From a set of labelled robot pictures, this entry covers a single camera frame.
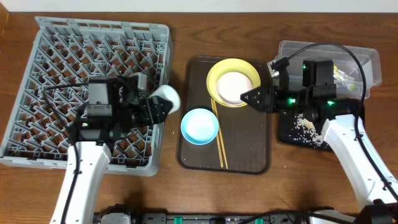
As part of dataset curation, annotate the green foil snack wrapper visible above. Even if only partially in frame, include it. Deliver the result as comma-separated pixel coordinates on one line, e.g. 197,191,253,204
333,65,356,92

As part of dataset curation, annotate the brown serving tray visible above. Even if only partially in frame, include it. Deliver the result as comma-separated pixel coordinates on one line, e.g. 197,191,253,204
177,56,272,175

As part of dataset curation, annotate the yellow plate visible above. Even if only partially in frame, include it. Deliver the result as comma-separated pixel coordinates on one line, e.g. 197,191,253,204
206,58,261,108

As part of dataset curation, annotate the grey dishwasher rack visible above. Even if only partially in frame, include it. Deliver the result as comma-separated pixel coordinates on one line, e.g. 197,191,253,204
1,17,174,169

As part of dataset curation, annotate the black waste tray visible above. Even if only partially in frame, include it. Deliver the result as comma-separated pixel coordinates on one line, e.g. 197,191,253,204
277,93,365,151

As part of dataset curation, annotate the wooden chopstick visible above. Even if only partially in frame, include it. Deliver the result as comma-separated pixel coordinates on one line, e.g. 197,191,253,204
211,98,224,168
214,100,229,169

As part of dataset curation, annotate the white cup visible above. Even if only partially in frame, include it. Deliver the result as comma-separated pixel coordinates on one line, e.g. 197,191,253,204
150,85,181,114

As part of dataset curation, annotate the rice and nuts pile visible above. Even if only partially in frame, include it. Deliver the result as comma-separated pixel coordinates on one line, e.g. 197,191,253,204
287,114,328,149

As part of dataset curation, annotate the clear plastic waste bin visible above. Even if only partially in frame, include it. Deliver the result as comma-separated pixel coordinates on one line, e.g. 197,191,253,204
287,45,382,99

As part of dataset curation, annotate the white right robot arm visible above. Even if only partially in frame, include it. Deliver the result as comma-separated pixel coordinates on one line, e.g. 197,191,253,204
241,57,397,223

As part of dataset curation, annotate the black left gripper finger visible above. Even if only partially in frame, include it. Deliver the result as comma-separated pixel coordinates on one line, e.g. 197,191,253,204
139,96,170,109
138,102,172,126

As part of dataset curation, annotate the pink bowl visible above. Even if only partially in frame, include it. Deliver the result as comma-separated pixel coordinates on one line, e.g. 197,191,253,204
216,72,252,105

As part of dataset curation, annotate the light blue bowl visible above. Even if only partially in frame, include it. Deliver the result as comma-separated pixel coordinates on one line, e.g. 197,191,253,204
180,108,220,146

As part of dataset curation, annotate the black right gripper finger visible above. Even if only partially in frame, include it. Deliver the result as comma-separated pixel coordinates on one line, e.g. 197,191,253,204
246,98,278,113
240,86,275,101

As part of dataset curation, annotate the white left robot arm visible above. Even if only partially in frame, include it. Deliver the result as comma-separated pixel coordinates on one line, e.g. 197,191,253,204
51,73,180,223

